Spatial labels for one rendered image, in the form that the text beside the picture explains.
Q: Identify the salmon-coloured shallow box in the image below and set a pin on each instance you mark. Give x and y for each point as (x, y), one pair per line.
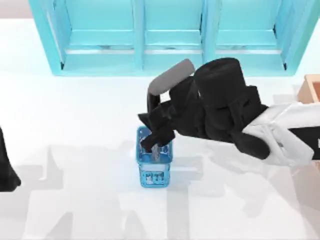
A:
(309, 90)

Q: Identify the light blue rack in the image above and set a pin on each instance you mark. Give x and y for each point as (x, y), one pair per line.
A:
(172, 37)

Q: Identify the blue plastic basket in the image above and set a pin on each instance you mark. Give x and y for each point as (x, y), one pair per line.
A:
(155, 175)

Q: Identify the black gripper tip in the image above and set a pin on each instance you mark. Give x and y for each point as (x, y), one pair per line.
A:
(6, 170)

